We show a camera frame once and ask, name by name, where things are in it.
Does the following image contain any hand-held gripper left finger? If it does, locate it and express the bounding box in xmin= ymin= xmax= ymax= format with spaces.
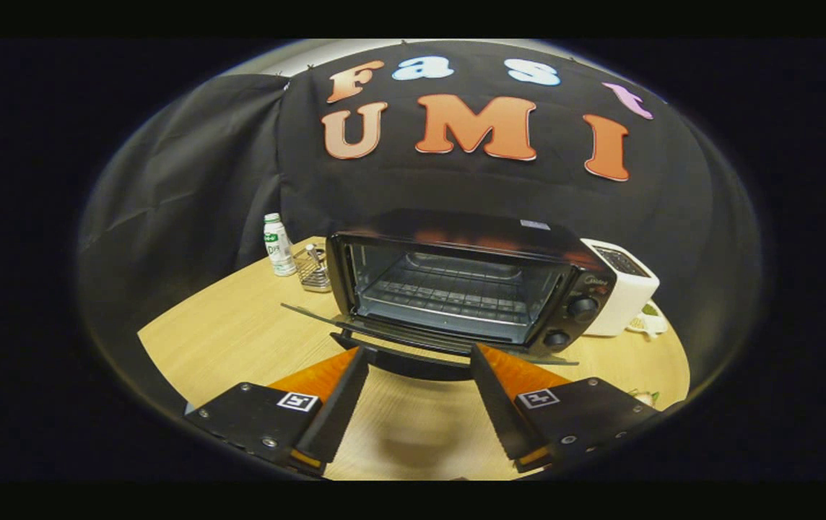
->
xmin=183 ymin=347 xmax=370 ymax=477

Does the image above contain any small wire basket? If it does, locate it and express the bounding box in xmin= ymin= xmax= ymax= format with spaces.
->
xmin=293 ymin=244 xmax=333 ymax=293

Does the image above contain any white pop-up toaster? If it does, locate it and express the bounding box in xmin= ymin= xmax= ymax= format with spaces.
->
xmin=581 ymin=238 xmax=661 ymax=337

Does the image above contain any white drink bottle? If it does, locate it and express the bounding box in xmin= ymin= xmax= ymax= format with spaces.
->
xmin=263 ymin=213 xmax=297 ymax=277

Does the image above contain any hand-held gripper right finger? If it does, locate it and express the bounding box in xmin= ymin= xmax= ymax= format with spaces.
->
xmin=469 ymin=343 xmax=663 ymax=474

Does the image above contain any black toaster oven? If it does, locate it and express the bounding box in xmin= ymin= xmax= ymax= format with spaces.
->
xmin=281 ymin=209 xmax=617 ymax=381

